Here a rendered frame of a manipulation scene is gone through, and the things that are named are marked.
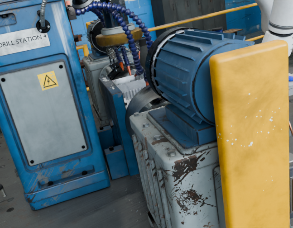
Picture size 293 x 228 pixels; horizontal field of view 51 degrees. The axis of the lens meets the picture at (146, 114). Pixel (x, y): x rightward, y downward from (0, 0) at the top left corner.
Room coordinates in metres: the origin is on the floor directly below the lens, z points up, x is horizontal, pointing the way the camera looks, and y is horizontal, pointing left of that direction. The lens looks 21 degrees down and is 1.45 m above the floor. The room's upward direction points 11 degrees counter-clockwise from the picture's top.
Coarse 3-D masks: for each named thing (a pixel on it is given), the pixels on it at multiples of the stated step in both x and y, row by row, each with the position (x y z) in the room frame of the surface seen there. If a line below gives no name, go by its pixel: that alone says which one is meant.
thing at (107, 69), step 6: (108, 66) 1.53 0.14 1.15; (120, 66) 1.43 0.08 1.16; (132, 66) 1.44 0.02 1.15; (102, 72) 1.54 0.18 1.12; (108, 72) 1.45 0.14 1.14; (114, 72) 1.43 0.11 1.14; (120, 72) 1.43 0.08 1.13; (126, 72) 1.44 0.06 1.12; (132, 72) 1.44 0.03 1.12; (114, 78) 1.42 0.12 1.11
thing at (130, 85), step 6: (120, 78) 1.26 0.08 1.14; (126, 78) 1.27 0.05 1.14; (132, 78) 1.28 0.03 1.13; (138, 78) 1.27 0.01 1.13; (120, 84) 1.17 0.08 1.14; (126, 84) 1.17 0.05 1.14; (132, 84) 1.18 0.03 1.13; (138, 84) 1.18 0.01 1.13; (144, 84) 1.19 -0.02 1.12; (126, 90) 1.17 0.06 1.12; (132, 90) 1.17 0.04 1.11; (138, 90) 1.18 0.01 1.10; (126, 96) 1.17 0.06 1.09; (132, 96) 1.17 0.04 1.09
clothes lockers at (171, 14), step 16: (160, 0) 6.60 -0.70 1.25; (176, 0) 6.69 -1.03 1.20; (192, 0) 6.85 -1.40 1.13; (208, 0) 7.02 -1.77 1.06; (224, 0) 7.20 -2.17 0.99; (160, 16) 6.68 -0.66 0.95; (176, 16) 6.67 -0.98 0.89; (192, 16) 6.83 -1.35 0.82; (224, 16) 7.19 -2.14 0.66; (160, 32) 6.77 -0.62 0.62
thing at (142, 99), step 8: (144, 88) 1.00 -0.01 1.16; (136, 96) 0.99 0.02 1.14; (144, 96) 0.94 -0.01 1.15; (152, 96) 0.91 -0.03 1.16; (136, 104) 0.94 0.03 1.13; (144, 104) 0.89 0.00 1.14; (152, 104) 0.86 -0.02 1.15; (160, 104) 0.85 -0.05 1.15; (128, 112) 0.97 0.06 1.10; (128, 120) 0.95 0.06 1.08; (128, 128) 0.95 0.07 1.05
